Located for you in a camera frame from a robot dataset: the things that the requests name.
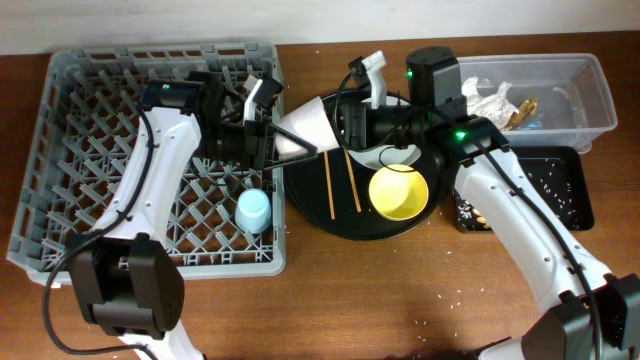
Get grey round plate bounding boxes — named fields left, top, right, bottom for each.
left=340, top=95, right=421, bottom=170

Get right wooden chopstick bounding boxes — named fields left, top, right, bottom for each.
left=343, top=148, right=362, bottom=213

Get grey plastic dishwasher rack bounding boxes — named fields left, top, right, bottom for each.
left=7, top=43, right=286, bottom=286

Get white paper napkin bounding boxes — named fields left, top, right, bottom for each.
left=462, top=77, right=519, bottom=130

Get yellow plastic bowl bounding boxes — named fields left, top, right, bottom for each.
left=368, top=164, right=430, bottom=221

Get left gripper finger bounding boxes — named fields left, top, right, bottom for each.
left=267, top=123, right=317, bottom=150
left=264, top=148, right=318, bottom=168

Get wooden chopstick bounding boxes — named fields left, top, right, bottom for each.
left=343, top=148, right=362, bottom=213
left=323, top=152, right=336, bottom=221

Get brown snack wrapper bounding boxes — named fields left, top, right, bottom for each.
left=503, top=98, right=539, bottom=131

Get pink plastic cup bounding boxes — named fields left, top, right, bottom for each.
left=275, top=96, right=340, bottom=159

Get black rectangular tray bin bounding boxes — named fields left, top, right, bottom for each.
left=450, top=145, right=596, bottom=233

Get blue plastic cup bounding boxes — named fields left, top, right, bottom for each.
left=234, top=189, right=271, bottom=234

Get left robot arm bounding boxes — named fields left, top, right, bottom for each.
left=60, top=71, right=318, bottom=359

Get left wooden chopstick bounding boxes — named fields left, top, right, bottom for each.
left=323, top=152, right=336, bottom=221

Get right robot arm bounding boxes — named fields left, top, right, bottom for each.
left=331, top=47, right=639, bottom=360

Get food scraps with rice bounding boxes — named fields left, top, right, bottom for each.
left=454, top=158, right=580, bottom=232

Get clear plastic waste bin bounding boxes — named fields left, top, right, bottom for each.
left=458, top=53, right=618, bottom=154

